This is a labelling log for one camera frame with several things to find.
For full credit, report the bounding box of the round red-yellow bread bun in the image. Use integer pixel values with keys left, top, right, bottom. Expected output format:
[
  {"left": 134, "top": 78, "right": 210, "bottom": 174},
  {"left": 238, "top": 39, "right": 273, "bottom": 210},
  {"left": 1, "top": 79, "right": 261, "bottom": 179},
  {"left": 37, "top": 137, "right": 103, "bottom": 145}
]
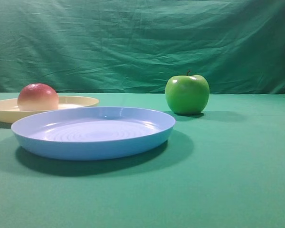
[{"left": 17, "top": 83, "right": 59, "bottom": 111}]

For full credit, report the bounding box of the blue plastic plate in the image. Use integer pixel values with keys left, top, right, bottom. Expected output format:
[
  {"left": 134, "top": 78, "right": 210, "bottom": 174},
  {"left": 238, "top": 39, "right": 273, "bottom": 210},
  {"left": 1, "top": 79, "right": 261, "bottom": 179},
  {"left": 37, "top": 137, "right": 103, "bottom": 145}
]
[{"left": 11, "top": 107, "right": 176, "bottom": 161}]

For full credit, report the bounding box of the yellow plastic plate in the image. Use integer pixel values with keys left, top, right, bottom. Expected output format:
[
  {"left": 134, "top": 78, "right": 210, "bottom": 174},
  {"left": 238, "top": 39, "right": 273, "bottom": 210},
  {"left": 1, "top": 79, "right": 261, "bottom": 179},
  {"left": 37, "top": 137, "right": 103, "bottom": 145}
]
[{"left": 0, "top": 95, "right": 99, "bottom": 124}]

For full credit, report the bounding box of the green apple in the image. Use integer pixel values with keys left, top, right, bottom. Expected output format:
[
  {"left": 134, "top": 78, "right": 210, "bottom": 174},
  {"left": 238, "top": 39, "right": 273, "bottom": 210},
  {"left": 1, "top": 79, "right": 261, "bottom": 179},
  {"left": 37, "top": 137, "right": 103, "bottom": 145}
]
[{"left": 165, "top": 74, "right": 210, "bottom": 115}]

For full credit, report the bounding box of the green table cloth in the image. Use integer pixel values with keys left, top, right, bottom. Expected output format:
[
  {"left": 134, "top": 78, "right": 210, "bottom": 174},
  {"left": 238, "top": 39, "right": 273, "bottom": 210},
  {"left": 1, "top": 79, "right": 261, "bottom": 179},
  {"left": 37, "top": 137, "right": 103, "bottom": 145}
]
[{"left": 0, "top": 95, "right": 285, "bottom": 228}]

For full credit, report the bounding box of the green backdrop cloth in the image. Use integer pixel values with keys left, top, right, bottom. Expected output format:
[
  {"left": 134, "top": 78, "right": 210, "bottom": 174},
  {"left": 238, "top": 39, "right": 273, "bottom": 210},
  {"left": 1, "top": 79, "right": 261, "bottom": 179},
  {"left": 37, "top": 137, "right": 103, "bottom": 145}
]
[{"left": 0, "top": 0, "right": 285, "bottom": 94}]

